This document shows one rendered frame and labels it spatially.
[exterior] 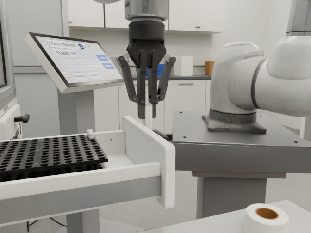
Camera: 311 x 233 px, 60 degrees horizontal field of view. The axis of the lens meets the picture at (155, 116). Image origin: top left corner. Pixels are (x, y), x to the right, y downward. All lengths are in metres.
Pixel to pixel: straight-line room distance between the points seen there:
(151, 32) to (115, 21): 3.32
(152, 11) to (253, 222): 0.42
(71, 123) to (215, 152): 0.90
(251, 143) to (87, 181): 0.50
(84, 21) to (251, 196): 3.27
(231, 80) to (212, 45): 3.87
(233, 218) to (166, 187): 0.18
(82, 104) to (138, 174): 1.06
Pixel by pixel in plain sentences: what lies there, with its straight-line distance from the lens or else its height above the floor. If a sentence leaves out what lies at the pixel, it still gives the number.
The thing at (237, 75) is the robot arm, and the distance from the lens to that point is 0.84.
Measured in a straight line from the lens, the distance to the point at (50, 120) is 2.21.
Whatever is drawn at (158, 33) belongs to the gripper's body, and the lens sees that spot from 0.55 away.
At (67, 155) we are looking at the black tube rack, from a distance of 0.50.
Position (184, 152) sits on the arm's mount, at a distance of 0.77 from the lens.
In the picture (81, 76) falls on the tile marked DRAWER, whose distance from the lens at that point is 1.34.
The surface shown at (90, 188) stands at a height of 0.87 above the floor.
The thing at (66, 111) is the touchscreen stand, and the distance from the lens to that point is 1.48.
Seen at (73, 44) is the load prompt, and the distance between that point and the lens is 1.52.
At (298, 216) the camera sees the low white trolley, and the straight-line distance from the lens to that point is 0.63.
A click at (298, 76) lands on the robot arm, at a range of 0.76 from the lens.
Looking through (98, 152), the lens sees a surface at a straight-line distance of 0.50.
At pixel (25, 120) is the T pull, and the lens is 0.81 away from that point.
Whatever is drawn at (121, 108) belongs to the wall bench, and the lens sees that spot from 3.52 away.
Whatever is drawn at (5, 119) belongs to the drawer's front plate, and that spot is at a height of 0.93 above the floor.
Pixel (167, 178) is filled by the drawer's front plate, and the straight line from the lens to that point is 0.45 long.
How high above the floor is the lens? 1.05
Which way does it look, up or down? 11 degrees down
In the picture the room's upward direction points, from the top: straight up
